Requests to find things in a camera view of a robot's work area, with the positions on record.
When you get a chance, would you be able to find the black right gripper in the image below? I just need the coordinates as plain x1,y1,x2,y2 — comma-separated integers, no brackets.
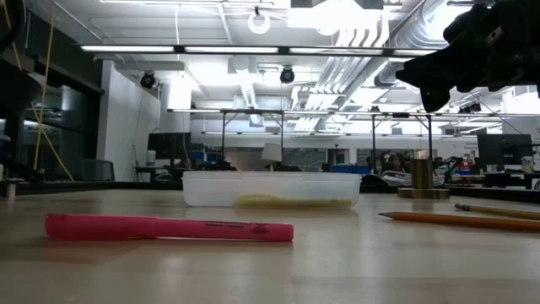
395,0,540,113

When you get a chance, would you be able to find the orange wooden pencil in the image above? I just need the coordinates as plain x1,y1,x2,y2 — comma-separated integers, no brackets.
378,210,540,232

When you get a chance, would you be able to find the yellow wooden pencil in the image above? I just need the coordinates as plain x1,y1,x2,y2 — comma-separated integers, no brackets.
454,203,540,221

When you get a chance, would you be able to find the slim yellow pen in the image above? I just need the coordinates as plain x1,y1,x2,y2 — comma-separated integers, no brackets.
233,193,354,209

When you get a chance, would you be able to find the clear box with orange lid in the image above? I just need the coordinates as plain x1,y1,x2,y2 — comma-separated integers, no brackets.
181,170,363,209

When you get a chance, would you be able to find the person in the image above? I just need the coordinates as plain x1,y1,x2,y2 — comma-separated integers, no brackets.
386,151,406,174

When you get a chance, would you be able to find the metal cylinder weight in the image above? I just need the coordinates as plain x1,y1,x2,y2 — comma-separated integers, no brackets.
397,156,451,200

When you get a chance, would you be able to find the dark computer monitor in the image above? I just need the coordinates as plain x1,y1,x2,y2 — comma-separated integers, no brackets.
147,132,192,170
477,133,534,166

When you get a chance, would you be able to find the blue storage bin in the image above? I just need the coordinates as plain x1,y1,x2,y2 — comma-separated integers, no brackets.
332,163,373,174

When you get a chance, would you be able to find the white lampshade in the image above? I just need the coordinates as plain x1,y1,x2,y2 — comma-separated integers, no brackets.
261,143,283,163

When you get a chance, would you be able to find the long linear ceiling light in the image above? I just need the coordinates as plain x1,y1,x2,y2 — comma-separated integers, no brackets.
79,44,440,59

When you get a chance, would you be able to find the pink highlighter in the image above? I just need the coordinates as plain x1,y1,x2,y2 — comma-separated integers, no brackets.
44,213,295,243

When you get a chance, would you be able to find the grey office chair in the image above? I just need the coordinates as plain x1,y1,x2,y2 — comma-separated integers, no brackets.
80,159,116,182

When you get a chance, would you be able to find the small white cylinder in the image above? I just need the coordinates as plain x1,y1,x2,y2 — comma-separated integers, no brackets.
3,176,20,202

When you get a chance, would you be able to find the silver ventilation duct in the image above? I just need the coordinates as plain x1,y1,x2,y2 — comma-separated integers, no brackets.
373,0,452,88

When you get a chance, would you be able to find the black background rig frame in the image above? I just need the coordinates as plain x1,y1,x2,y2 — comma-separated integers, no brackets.
167,107,440,170

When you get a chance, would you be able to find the white hanging ring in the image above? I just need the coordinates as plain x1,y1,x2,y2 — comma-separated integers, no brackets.
247,8,272,35

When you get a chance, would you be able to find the black aluminium table frame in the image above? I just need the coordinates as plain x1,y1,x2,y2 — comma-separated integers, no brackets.
0,179,540,204

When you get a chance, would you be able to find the yellow extension cable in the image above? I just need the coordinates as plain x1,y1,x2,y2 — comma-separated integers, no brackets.
2,0,76,183

